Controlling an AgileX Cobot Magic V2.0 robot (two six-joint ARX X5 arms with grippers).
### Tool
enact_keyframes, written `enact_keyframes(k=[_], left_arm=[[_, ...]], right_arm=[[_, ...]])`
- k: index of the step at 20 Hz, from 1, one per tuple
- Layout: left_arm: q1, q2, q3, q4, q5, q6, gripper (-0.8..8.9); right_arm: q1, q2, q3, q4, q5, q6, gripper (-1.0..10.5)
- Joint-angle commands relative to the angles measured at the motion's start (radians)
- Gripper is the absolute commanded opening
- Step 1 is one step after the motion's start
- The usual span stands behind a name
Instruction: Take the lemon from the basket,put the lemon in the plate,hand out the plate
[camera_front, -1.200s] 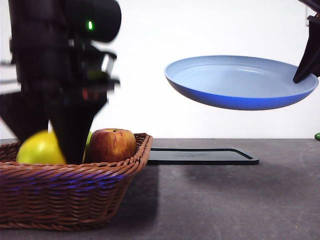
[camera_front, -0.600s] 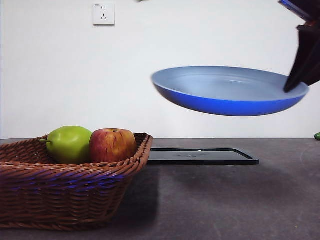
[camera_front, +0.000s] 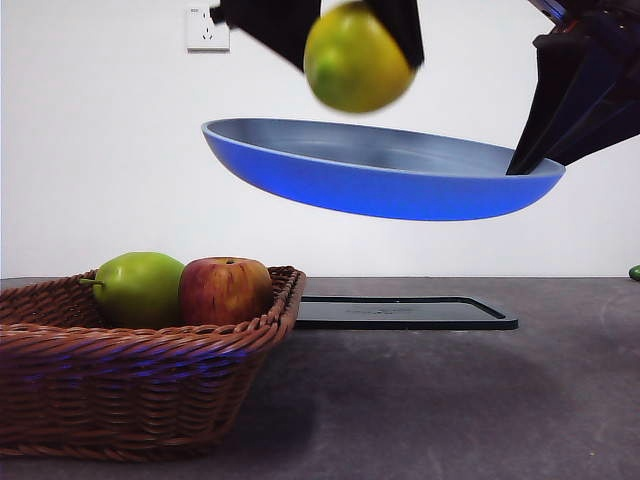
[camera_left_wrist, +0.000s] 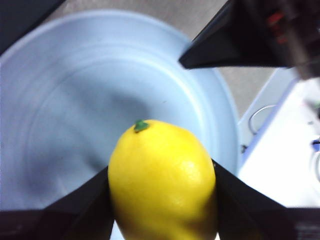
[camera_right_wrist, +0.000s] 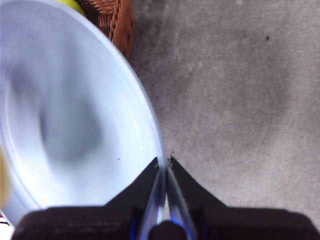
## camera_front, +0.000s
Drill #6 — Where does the black tray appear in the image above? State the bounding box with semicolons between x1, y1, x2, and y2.
293;295;520;331

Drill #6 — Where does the brown wicker basket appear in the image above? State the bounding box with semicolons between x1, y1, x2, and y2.
0;265;308;464

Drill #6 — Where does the green apple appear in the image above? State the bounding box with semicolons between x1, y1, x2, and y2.
79;251;187;331

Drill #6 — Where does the red apple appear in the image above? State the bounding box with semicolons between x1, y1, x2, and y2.
178;257;274;327

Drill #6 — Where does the yellow lemon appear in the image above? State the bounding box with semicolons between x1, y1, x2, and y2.
303;0;417;114

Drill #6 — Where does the white wall socket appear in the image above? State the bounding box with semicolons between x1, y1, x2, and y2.
186;5;232;54

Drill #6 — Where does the blue plate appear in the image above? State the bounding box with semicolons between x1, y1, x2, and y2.
201;117;567;222

